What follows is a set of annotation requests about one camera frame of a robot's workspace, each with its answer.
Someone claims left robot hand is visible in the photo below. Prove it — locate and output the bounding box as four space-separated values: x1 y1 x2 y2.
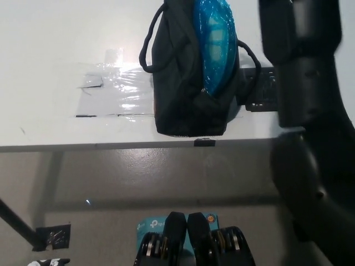
29 257 70 266

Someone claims blue plastic-wrapped plate stack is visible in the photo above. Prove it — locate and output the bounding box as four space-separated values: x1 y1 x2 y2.
192 0 238 95

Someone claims black fabric bag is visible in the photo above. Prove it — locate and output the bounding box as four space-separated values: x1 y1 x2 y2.
138 0 261 138

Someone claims black floor tape patch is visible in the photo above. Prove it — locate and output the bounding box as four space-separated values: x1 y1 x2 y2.
32 223 72 252

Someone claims black table leg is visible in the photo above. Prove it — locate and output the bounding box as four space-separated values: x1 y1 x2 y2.
0 197 47 249

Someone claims teal router box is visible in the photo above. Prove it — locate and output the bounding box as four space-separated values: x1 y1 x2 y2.
136 214 221 258

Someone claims clear plastic film sheet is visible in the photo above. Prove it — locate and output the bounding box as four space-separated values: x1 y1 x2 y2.
74 48 156 119

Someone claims grey tape piece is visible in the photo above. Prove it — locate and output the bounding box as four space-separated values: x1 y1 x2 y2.
79 75 105 91

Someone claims small black tape strip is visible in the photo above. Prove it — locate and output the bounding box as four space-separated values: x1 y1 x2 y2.
194 138 216 147

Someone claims large black tape patch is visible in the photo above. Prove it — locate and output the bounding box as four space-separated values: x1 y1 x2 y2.
238 66 280 112

